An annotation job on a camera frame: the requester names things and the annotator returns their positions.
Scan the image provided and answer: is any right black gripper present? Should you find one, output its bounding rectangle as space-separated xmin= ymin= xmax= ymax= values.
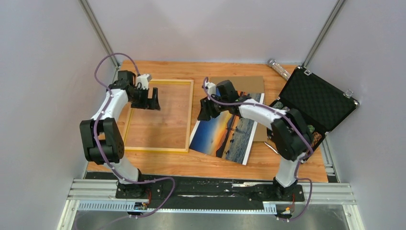
xmin=198 ymin=94 xmax=228 ymax=121

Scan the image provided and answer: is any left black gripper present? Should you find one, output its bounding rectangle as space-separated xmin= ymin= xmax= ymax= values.
xmin=130 ymin=87 xmax=161 ymax=111

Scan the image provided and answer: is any clear acrylic sheet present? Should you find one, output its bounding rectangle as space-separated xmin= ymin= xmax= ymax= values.
xmin=126 ymin=83 xmax=191 ymax=149

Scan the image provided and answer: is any sunset landscape photo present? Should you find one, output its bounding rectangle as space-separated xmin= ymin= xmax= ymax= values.
xmin=189 ymin=111 xmax=267 ymax=165

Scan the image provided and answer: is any yellow wooden picture frame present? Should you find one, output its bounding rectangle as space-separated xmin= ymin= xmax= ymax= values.
xmin=123 ymin=79 xmax=195 ymax=154

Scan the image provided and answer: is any brown cardboard backing board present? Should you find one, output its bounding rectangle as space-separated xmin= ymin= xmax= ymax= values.
xmin=209 ymin=76 xmax=267 ymax=142

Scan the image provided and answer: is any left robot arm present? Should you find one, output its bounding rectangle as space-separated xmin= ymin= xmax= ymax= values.
xmin=79 ymin=70 xmax=160 ymax=198

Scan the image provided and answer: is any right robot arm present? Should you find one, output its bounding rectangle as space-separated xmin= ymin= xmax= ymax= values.
xmin=198 ymin=78 xmax=314 ymax=200

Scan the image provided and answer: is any black aluminium chip case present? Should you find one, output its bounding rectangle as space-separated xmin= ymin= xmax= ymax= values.
xmin=270 ymin=66 xmax=359 ymax=150

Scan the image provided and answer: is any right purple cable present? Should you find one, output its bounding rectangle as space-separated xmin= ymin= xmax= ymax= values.
xmin=202 ymin=76 xmax=314 ymax=222

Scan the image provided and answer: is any purple cable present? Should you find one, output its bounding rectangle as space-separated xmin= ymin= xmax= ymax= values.
xmin=202 ymin=76 xmax=314 ymax=222
xmin=73 ymin=52 xmax=176 ymax=230

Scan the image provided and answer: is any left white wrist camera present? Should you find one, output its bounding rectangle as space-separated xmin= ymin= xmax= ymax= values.
xmin=135 ymin=74 xmax=152 ymax=90

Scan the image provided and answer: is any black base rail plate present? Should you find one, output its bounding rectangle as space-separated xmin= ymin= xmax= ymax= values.
xmin=83 ymin=171 xmax=338 ymax=212

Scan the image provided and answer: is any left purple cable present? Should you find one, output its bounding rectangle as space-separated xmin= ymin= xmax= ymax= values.
xmin=73 ymin=52 xmax=176 ymax=230

